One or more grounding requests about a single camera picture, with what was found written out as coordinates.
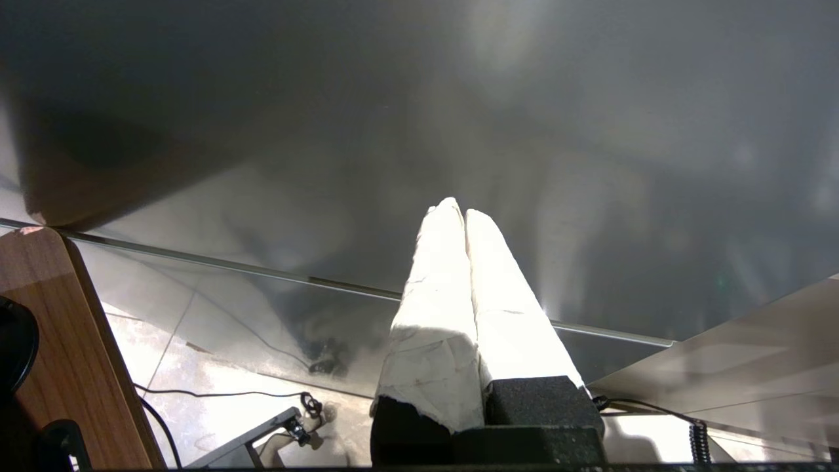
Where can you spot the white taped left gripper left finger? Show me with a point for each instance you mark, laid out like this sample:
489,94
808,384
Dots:
432,308

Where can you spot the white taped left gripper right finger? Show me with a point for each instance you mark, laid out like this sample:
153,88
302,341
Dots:
511,321

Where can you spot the stainless steel refrigerator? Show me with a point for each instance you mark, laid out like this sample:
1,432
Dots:
419,98

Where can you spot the beige cabinet door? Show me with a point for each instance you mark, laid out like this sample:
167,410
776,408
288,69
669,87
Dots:
741,357

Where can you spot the brown wooden table board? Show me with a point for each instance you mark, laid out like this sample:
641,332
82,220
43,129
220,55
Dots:
69,331

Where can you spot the black rounded object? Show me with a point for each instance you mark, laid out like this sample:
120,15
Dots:
14,344

